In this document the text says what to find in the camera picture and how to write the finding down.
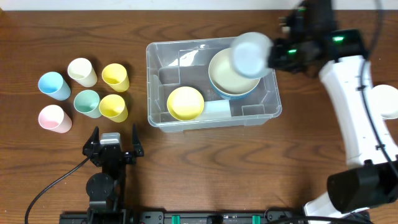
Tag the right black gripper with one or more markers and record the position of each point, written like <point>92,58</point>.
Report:
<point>277,56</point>

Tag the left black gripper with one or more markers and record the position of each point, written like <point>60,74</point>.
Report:
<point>112,153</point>

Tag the yellow cup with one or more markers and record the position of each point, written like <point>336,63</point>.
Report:
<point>114,108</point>
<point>115,75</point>

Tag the light grey bowl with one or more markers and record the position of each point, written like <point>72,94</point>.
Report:
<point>250,53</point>

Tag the dark blue bowl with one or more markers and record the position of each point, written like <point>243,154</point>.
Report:
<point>232,97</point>
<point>235,90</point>

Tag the large beige bowl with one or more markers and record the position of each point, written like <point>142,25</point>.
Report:
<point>225,80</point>

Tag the yellow bowl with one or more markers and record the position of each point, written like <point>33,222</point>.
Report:
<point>185,103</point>

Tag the white bowl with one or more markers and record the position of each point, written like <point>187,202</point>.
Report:
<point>385,98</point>

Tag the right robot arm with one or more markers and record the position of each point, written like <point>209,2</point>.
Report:
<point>342,59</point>

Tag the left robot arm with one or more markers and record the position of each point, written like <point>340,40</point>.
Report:
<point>106,189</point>

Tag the clear plastic storage container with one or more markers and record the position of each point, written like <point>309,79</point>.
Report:
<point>171,65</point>

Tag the mint green cup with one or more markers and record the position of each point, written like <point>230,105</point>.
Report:
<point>87,103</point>

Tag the pink cup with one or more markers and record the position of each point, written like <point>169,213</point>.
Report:
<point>53,118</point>

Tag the cream white cup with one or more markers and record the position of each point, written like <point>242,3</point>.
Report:
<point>82,71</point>

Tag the light blue cup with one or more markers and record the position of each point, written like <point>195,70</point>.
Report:
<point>53,85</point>

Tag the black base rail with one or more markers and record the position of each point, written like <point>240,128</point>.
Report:
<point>157,217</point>

